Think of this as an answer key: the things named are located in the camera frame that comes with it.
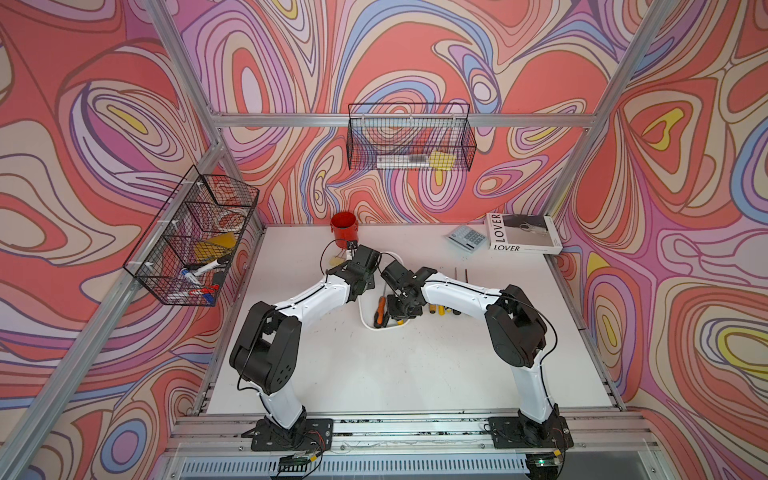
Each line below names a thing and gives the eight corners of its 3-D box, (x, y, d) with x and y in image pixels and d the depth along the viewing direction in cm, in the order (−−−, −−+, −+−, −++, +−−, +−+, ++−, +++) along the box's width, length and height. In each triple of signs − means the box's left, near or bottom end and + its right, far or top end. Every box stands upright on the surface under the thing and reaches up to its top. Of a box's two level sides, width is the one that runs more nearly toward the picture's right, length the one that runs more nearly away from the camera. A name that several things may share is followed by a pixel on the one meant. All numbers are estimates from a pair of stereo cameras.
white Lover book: (490, 256, 114) (494, 247, 109) (480, 223, 126) (484, 213, 121) (559, 256, 114) (565, 247, 109) (542, 223, 126) (548, 213, 121)
